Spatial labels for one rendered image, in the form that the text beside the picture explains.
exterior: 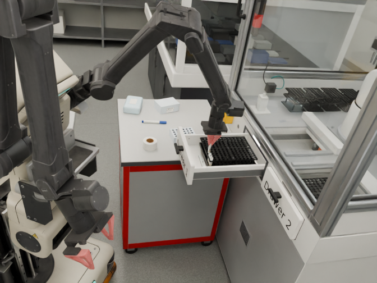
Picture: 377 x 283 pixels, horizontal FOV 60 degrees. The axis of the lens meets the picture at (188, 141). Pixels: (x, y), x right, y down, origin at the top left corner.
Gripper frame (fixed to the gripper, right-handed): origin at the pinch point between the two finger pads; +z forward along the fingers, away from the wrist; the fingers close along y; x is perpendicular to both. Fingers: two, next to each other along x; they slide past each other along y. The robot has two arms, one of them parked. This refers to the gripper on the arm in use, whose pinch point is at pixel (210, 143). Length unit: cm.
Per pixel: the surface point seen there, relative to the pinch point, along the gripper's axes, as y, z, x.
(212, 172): -0.3, 8.0, 9.6
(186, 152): 10.5, 2.9, 3.0
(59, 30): 125, 85, -375
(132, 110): 31, 18, -55
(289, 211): -23.2, 4.1, 35.5
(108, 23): 59, 83, -421
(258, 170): -21.3, 8.1, 8.6
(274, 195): -19.9, 3.3, 27.8
